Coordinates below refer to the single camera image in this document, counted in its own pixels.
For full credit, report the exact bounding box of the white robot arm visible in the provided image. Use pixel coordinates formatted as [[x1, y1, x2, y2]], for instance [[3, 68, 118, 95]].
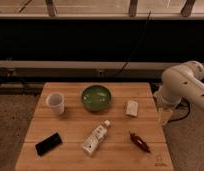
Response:
[[153, 61, 204, 125]]

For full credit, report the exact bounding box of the green ceramic bowl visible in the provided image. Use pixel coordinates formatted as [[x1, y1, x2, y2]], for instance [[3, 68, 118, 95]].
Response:
[[81, 85, 112, 112]]

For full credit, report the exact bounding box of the small white packet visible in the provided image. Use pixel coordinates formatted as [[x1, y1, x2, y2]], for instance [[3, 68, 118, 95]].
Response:
[[126, 100, 138, 117]]

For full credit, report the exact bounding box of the white plastic bottle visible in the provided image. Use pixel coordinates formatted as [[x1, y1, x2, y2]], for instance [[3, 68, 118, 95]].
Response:
[[82, 120, 111, 156]]

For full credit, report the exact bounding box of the wooden table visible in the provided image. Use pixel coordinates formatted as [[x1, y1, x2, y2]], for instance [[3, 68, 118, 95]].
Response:
[[15, 83, 174, 171]]

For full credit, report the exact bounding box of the white paper cup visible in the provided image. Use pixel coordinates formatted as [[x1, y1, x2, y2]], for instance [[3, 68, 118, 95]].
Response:
[[45, 92, 65, 115]]

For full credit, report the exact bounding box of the black smartphone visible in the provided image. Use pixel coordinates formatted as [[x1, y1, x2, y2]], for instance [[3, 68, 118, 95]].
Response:
[[35, 133, 62, 156]]

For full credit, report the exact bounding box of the black floor cable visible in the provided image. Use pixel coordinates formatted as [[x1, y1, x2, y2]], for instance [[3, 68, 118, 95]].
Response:
[[168, 99, 191, 123]]

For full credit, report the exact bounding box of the black hanging cable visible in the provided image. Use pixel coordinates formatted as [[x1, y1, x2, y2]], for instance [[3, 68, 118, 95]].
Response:
[[113, 10, 153, 78]]

